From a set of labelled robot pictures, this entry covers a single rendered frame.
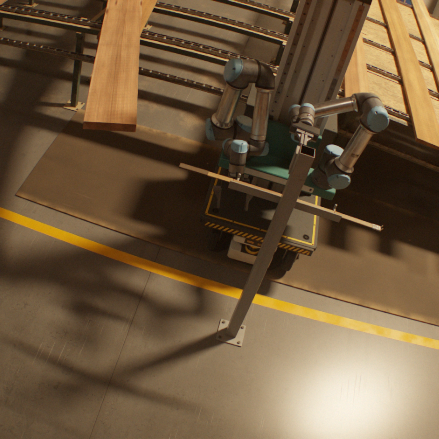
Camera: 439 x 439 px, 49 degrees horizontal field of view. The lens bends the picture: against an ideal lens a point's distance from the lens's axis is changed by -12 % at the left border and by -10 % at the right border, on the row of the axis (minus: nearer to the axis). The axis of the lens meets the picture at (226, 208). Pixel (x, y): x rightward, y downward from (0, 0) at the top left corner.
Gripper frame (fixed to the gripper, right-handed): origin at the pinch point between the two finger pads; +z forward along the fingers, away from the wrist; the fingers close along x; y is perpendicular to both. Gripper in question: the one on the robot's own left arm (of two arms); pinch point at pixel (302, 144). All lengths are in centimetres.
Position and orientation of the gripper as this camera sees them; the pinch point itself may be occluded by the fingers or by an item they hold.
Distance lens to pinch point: 231.0
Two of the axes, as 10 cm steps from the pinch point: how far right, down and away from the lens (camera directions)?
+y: 2.7, -6.8, -6.8
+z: -2.0, 6.5, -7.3
